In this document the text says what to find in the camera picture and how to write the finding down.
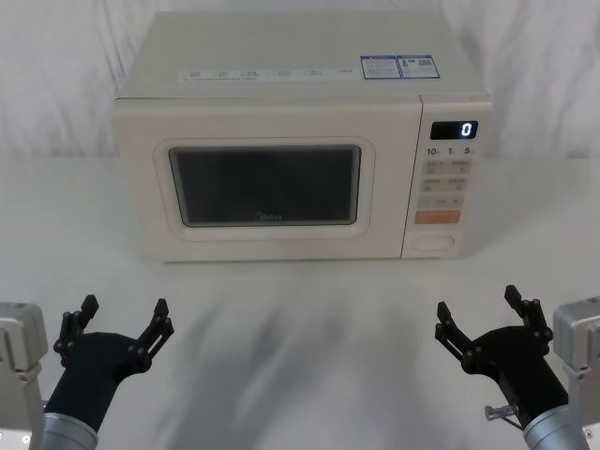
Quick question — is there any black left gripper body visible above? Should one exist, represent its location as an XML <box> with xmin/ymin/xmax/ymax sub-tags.
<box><xmin>44</xmin><ymin>330</ymin><xmax>152</xmax><ymax>421</ymax></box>

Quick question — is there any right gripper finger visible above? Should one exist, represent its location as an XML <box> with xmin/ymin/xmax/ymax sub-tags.
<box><xmin>503</xmin><ymin>284</ymin><xmax>554</xmax><ymax>356</ymax></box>
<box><xmin>434</xmin><ymin>301</ymin><xmax>482</xmax><ymax>374</ymax></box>

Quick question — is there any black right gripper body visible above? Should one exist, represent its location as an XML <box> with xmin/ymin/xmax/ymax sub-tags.
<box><xmin>461</xmin><ymin>326</ymin><xmax>571</xmax><ymax>417</ymax></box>

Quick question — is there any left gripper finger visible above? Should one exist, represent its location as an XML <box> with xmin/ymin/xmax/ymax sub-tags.
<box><xmin>52</xmin><ymin>293</ymin><xmax>100</xmax><ymax>367</ymax></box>
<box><xmin>130</xmin><ymin>297</ymin><xmax>176</xmax><ymax>372</ymax></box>

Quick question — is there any white table cloth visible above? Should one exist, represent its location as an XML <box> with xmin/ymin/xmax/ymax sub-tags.
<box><xmin>0</xmin><ymin>157</ymin><xmax>600</xmax><ymax>450</ymax></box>

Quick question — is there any cream microwave oven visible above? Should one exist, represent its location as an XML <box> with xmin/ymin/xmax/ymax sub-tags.
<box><xmin>111</xmin><ymin>9</ymin><xmax>494</xmax><ymax>264</ymax></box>

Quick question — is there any white curtain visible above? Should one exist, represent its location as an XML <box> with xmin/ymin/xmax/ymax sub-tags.
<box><xmin>0</xmin><ymin>0</ymin><xmax>600</xmax><ymax>163</ymax></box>

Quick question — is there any thin cable with silver plug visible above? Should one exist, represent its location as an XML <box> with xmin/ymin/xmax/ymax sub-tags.
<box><xmin>482</xmin><ymin>403</ymin><xmax>529</xmax><ymax>421</ymax></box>

